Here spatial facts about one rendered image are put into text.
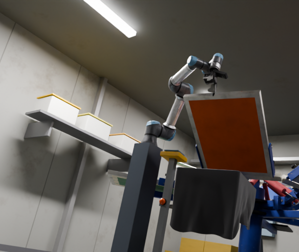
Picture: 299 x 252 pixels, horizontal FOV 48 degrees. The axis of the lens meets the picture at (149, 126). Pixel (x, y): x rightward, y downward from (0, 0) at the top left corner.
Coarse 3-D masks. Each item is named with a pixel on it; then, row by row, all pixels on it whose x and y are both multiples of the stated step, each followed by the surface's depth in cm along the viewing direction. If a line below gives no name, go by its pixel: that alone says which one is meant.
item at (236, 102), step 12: (228, 108) 252; (240, 108) 247; (252, 108) 243; (228, 120) 258; (240, 120) 253; (252, 120) 249; (228, 132) 265; (240, 132) 260; (252, 132) 255; (240, 144) 267; (252, 144) 262; (240, 156) 274; (252, 156) 269; (240, 168) 281; (252, 168) 276; (264, 168) 270
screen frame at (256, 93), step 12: (192, 96) 259; (204, 96) 254; (216, 96) 250; (228, 96) 246; (240, 96) 241; (252, 96) 237; (192, 120) 273; (264, 120) 247; (264, 132) 251; (264, 144) 257; (264, 156) 264
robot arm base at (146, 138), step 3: (144, 135) 292; (147, 135) 289; (150, 135) 289; (153, 135) 290; (144, 138) 288; (147, 138) 287; (150, 138) 288; (153, 138) 288; (156, 138) 292; (141, 141) 289; (144, 141) 286; (147, 141) 285; (150, 141) 285; (153, 141) 287; (156, 141) 290; (156, 144) 288
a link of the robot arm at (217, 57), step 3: (216, 54) 251; (219, 54) 251; (213, 57) 251; (216, 57) 249; (219, 57) 249; (222, 57) 252; (210, 60) 254; (213, 60) 248; (216, 60) 247; (219, 60) 247; (222, 60) 252; (210, 63) 253; (219, 63) 246
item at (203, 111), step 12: (192, 108) 266; (204, 108) 261; (216, 108) 256; (204, 120) 268; (216, 120) 263; (204, 132) 275; (216, 132) 270; (204, 144) 282; (216, 144) 277; (228, 144) 272; (204, 156) 290; (216, 156) 285; (228, 156) 279; (216, 168) 293; (228, 168) 287
